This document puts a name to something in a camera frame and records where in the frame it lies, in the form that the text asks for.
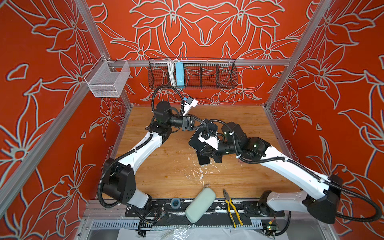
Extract black wire wall basket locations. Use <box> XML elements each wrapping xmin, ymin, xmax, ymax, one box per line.
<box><xmin>148</xmin><ymin>57</ymin><xmax>238</xmax><ymax>90</ymax></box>

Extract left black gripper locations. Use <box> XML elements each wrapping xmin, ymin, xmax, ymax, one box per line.
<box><xmin>165</xmin><ymin>114</ymin><xmax>206</xmax><ymax>134</ymax></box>

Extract yellow handled pliers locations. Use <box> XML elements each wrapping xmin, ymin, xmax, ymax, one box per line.
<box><xmin>223</xmin><ymin>189</ymin><xmax>244</xmax><ymax>229</ymax></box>

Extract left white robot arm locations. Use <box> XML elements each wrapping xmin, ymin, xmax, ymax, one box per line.
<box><xmin>97</xmin><ymin>86</ymin><xmax>198</xmax><ymax>209</ymax></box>

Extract clear plastic wall bin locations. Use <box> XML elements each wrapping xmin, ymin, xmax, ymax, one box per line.
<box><xmin>85</xmin><ymin>56</ymin><xmax>131</xmax><ymax>98</ymax></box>

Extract mint green glasses case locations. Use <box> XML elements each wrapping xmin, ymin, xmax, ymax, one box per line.
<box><xmin>185</xmin><ymin>188</ymin><xmax>216</xmax><ymax>224</ymax></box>

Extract light blue box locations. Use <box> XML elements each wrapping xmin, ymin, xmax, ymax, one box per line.
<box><xmin>175</xmin><ymin>62</ymin><xmax>185</xmax><ymax>89</ymax></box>

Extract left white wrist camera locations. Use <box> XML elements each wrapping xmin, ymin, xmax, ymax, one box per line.
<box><xmin>183</xmin><ymin>97</ymin><xmax>198</xmax><ymax>116</ymax></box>

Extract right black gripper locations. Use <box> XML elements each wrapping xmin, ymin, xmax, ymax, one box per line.
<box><xmin>197</xmin><ymin>140</ymin><xmax>242</xmax><ymax>164</ymax></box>

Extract green circuit board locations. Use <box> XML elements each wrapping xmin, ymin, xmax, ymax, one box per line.
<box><xmin>263</xmin><ymin>221</ymin><xmax>279</xmax><ymax>234</ymax></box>

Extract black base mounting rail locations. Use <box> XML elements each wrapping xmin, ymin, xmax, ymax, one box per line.
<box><xmin>124</xmin><ymin>197</ymin><xmax>286</xmax><ymax>229</ymax></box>

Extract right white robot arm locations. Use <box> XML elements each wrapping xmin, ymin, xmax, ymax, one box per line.
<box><xmin>199</xmin><ymin>119</ymin><xmax>383</xmax><ymax>224</ymax></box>

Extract blue tape roll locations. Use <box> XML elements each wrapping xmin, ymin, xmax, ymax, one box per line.
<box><xmin>170</xmin><ymin>198</ymin><xmax>181</xmax><ymax>210</ymax></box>

